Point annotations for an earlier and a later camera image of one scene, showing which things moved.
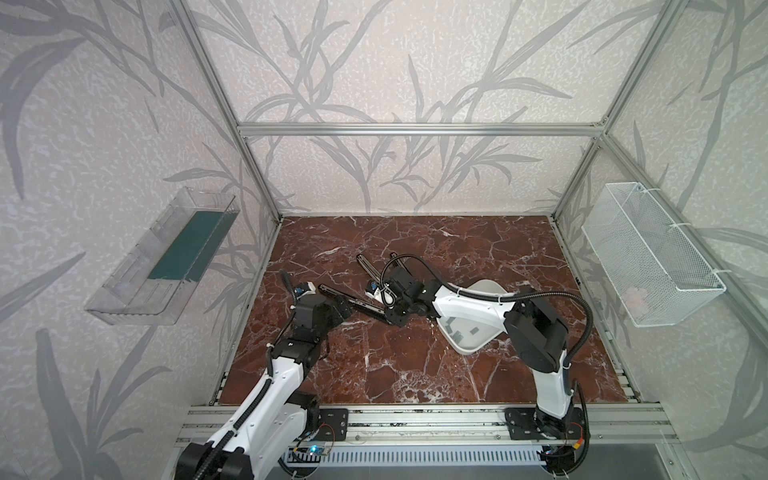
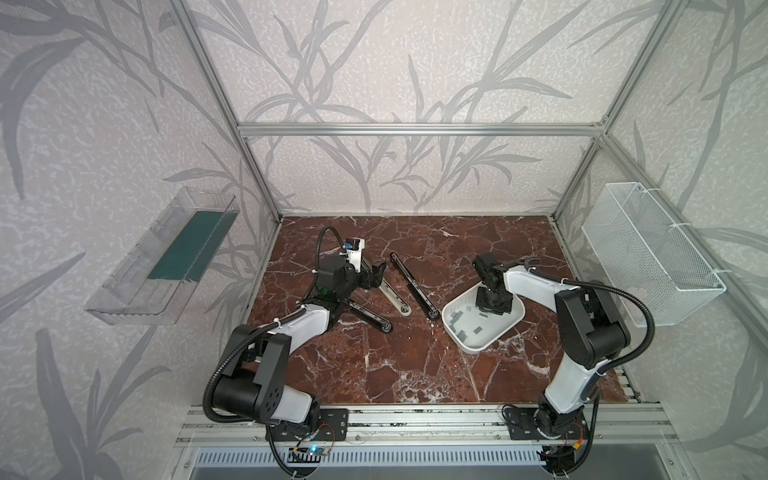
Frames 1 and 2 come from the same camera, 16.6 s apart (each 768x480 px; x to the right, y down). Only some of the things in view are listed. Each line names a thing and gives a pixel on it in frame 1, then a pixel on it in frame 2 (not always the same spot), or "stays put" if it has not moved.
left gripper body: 327,302 to 367,278
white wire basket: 655,272 stays put
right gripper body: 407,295 to 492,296
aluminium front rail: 606,424 stays put
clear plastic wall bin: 150,284 stays put
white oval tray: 466,334 stays put
